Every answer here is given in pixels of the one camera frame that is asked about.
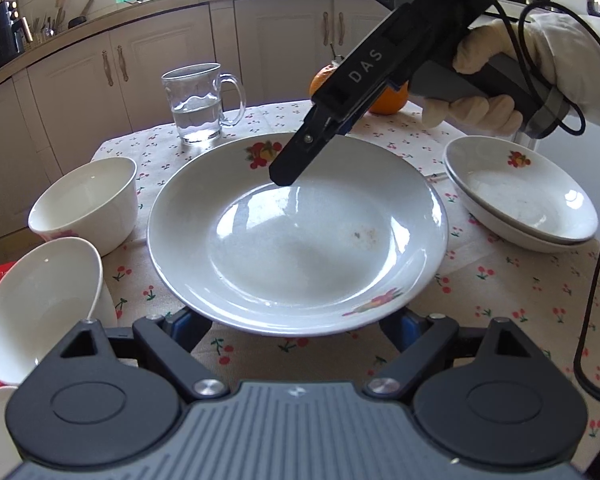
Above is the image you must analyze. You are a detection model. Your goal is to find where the glass mug with water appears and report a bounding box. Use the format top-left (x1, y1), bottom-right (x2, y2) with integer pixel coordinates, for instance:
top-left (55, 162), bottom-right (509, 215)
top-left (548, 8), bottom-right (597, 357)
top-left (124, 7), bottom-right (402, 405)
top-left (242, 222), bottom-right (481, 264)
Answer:
top-left (161, 62), bottom-right (247, 146)

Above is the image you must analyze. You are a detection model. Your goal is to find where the bumpy orange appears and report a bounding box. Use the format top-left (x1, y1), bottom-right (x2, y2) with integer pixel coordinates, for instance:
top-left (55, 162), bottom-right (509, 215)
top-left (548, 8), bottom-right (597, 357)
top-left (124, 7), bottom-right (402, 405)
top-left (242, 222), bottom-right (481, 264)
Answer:
top-left (367, 80), bottom-right (410, 116)

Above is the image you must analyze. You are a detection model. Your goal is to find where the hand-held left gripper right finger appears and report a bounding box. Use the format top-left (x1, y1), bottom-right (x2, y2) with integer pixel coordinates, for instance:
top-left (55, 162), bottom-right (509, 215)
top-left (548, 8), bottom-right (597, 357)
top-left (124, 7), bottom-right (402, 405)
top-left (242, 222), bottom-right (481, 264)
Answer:
top-left (365, 310), bottom-right (546, 401)

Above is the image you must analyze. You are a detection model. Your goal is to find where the person's right hand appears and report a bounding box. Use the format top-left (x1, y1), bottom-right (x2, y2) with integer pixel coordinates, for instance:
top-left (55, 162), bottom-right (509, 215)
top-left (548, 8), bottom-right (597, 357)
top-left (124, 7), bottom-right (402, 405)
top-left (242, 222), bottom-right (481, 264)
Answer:
top-left (422, 10), bottom-right (600, 133)

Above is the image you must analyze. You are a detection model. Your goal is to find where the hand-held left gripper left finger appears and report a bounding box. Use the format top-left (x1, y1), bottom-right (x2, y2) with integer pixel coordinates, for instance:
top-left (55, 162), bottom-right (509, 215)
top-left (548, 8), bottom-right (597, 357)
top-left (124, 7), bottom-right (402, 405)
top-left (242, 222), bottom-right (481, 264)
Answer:
top-left (50, 307), bottom-right (228, 403)

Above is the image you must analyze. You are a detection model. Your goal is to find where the utensil holder with utensils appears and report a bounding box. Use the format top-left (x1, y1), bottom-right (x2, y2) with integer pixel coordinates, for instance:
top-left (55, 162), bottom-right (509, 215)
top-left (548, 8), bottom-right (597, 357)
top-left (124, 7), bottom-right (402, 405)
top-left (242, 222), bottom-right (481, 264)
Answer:
top-left (27, 0), bottom-right (68, 43)

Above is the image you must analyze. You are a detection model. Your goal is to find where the white fruit-print plate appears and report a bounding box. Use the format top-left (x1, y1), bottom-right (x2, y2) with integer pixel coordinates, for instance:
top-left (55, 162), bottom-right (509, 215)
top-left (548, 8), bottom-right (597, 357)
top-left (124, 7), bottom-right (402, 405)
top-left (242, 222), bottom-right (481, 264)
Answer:
top-left (147, 132), bottom-right (449, 337)
top-left (442, 157), bottom-right (600, 255)
top-left (445, 136), bottom-right (599, 243)

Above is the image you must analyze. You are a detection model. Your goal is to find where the small black mortar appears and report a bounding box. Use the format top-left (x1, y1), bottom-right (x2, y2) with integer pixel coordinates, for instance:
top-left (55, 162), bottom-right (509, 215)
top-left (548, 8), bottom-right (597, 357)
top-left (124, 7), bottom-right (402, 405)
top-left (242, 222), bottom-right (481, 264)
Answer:
top-left (68, 0), bottom-right (95, 29)

